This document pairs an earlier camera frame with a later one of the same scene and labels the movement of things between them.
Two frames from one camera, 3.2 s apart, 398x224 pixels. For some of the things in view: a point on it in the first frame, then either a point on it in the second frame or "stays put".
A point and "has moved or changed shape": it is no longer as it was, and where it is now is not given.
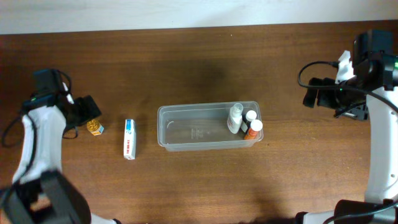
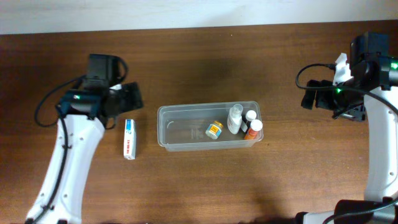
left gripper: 87,112 -> 132,94
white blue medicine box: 129,152 stays put
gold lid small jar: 94,126 has moved or changed shape
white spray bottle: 234,119 stays put
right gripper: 358,111 stays put
